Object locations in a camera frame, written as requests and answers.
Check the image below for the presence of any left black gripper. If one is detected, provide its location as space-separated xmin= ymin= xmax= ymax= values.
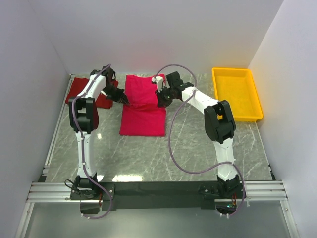
xmin=103 ymin=84 xmax=130 ymax=106

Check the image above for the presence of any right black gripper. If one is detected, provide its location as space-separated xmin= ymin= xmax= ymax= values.
xmin=155 ymin=85 xmax=174 ymax=108

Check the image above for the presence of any pink t shirt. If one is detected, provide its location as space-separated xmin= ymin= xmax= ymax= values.
xmin=119 ymin=75 xmax=166 ymax=136

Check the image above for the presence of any yellow plastic tray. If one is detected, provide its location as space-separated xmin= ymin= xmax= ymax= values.
xmin=211 ymin=67 xmax=264 ymax=122

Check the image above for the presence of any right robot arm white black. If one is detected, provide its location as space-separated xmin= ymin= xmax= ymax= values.
xmin=151 ymin=72 xmax=242 ymax=198

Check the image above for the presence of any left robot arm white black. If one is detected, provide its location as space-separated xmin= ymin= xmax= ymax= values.
xmin=68 ymin=64 xmax=129 ymax=200

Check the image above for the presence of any folded dark red t shirt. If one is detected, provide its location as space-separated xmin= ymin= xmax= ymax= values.
xmin=65 ymin=77 xmax=113 ymax=109

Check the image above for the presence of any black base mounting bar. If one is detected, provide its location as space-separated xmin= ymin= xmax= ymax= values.
xmin=70 ymin=181 xmax=244 ymax=211

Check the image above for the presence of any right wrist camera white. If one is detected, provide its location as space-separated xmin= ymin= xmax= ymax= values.
xmin=151 ymin=76 xmax=165 ymax=92

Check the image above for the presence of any aluminium frame rail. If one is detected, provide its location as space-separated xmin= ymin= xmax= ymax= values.
xmin=14 ymin=73 xmax=289 ymax=238

